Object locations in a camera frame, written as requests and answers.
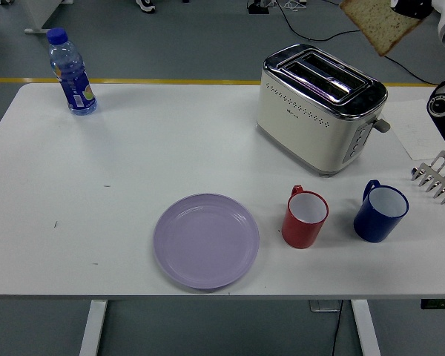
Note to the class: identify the bread slice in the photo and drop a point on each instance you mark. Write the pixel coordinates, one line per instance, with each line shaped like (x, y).
(382, 22)

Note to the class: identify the cream and chrome toaster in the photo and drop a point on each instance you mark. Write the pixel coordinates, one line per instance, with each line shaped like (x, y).
(300, 126)

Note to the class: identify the purple plate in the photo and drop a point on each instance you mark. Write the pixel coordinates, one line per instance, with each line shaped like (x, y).
(206, 241)

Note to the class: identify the white paper sheet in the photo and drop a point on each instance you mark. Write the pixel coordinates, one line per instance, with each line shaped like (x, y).
(411, 126)

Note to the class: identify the metal toast rack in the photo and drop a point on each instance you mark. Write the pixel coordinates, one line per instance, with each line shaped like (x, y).
(435, 181)

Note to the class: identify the black power strip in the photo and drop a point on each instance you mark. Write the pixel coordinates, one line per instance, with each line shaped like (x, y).
(257, 8)

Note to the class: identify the blue mug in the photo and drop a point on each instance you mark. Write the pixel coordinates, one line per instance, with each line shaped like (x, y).
(372, 226)

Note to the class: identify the red mug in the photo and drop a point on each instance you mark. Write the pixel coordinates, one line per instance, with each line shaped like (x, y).
(300, 231)

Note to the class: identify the black table control panel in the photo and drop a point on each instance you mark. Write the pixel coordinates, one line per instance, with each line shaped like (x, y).
(439, 303)

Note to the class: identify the person's black white shoe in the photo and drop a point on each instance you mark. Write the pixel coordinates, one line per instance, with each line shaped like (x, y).
(146, 5)

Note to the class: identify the white table leg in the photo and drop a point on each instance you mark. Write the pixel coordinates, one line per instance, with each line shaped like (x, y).
(365, 326)
(92, 326)

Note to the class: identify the blue water bottle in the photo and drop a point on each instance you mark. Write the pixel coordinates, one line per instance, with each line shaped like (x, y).
(74, 81)

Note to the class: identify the white desk foot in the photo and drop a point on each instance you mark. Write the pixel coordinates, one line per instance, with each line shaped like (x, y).
(41, 18)

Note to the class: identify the clear plastic bracket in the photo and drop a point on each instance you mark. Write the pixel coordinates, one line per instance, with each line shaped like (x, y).
(320, 306)

